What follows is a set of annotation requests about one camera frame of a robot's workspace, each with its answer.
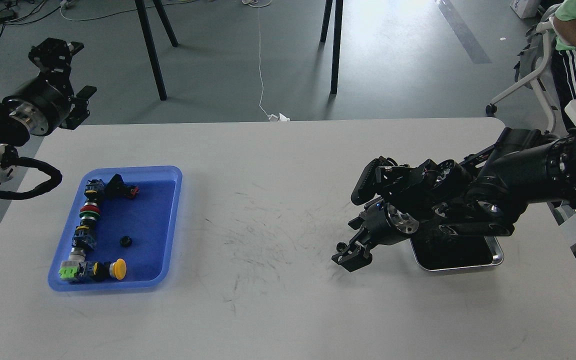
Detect red green push button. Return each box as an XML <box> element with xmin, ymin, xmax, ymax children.
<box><xmin>78</xmin><ymin>202</ymin><xmax>101</xmax><ymax>224</ymax></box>

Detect black stand legs left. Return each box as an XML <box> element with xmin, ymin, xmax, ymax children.
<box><xmin>134</xmin><ymin>0</ymin><xmax>179</xmax><ymax>101</ymax></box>

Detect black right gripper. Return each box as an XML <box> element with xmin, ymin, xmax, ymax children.
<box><xmin>331</xmin><ymin>202</ymin><xmax>420</xmax><ymax>272</ymax></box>

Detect black stand legs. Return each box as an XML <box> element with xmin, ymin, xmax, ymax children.
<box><xmin>134</xmin><ymin>0</ymin><xmax>179</xmax><ymax>101</ymax></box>
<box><xmin>320</xmin><ymin>0</ymin><xmax>344</xmax><ymax>95</ymax></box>

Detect white floor cable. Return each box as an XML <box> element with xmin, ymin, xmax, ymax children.
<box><xmin>242</xmin><ymin>0</ymin><xmax>292</xmax><ymax>122</ymax></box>

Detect black stand legs right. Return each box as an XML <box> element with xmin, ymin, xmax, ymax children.
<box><xmin>320</xmin><ymin>0</ymin><xmax>344</xmax><ymax>95</ymax></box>

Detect black red switch component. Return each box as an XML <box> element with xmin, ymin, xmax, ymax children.
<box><xmin>104</xmin><ymin>173</ymin><xmax>140</xmax><ymax>199</ymax></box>

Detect blue yellow switch block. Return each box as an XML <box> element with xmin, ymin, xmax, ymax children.
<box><xmin>84</xmin><ymin>178</ymin><xmax>106</xmax><ymax>203</ymax></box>

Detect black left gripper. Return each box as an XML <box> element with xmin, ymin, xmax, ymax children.
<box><xmin>2</xmin><ymin>38</ymin><xmax>98</xmax><ymax>137</ymax></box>

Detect yellow mushroom push button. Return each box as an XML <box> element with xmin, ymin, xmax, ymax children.
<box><xmin>91</xmin><ymin>259</ymin><xmax>127</xmax><ymax>281</ymax></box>

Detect small black gear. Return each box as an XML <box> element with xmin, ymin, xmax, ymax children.
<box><xmin>119</xmin><ymin>235</ymin><xmax>133</xmax><ymax>248</ymax></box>
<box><xmin>335</xmin><ymin>242</ymin><xmax>348</xmax><ymax>253</ymax></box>

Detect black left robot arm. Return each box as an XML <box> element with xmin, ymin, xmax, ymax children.
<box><xmin>0</xmin><ymin>38</ymin><xmax>97</xmax><ymax>200</ymax></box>

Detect white rolling chair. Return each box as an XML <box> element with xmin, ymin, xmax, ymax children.
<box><xmin>485</xmin><ymin>4</ymin><xmax>561</xmax><ymax>133</ymax></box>

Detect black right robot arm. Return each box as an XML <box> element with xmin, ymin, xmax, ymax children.
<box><xmin>331</xmin><ymin>127</ymin><xmax>576</xmax><ymax>272</ymax></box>

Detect blue plastic tray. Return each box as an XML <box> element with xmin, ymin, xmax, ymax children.
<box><xmin>47</xmin><ymin>165</ymin><xmax>183</xmax><ymax>292</ymax></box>

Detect green white switch block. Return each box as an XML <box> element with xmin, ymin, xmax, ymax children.
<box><xmin>58</xmin><ymin>252</ymin><xmax>90</xmax><ymax>284</ymax></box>

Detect silver metal tray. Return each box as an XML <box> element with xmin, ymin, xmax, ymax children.
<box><xmin>410</xmin><ymin>235</ymin><xmax>505</xmax><ymax>272</ymax></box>

